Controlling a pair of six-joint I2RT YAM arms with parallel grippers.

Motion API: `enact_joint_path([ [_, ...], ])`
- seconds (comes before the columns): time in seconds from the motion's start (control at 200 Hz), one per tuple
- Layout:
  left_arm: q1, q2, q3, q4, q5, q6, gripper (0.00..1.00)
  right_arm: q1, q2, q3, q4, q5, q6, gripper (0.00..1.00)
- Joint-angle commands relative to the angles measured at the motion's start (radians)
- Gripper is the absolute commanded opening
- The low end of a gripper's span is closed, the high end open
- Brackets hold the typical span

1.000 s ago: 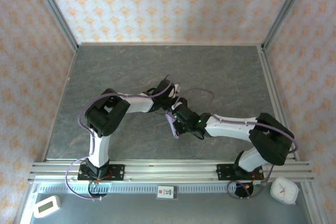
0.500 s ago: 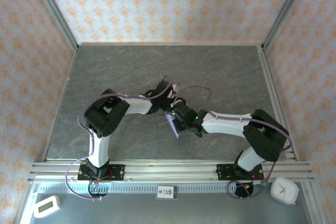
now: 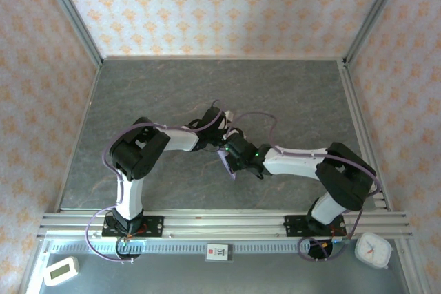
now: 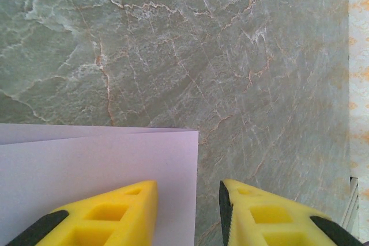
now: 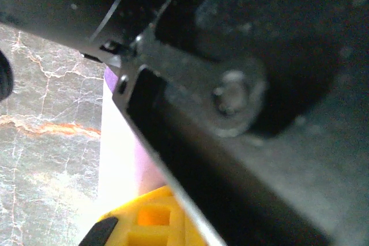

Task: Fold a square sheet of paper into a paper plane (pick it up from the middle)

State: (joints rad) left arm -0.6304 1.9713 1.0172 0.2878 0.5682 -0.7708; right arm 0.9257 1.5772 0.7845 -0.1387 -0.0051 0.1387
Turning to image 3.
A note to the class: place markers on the lavender cloth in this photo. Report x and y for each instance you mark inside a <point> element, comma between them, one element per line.
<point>225,162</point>

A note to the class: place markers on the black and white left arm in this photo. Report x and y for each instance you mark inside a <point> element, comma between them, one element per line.
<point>138,153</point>

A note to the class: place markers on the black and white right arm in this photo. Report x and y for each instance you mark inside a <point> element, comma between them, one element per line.
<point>344,177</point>

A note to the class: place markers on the grey metal sheet panel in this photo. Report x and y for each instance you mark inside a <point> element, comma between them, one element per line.
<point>172,276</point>

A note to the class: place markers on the red and white label card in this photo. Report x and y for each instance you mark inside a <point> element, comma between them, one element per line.
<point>219,252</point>

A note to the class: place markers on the white analog clock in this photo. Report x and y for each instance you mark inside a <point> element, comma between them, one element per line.
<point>373,250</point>

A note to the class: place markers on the white digital timer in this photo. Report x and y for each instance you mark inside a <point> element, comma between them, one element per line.
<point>61,271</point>

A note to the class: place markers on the wide aluminium mounting rail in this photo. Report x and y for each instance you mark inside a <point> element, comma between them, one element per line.
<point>224,221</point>

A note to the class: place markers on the aluminium table end rail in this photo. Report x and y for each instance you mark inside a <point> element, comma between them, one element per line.
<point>224,57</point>

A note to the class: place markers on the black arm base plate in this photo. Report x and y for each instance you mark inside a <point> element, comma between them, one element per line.
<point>155,227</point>
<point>293,227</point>

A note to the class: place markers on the aluminium table side rail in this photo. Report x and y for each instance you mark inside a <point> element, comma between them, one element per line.
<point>80,135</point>
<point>361,128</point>

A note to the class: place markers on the aluminium frame post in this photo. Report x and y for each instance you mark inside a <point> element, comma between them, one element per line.
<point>73,15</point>
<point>32,270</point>
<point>413,270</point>
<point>373,15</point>

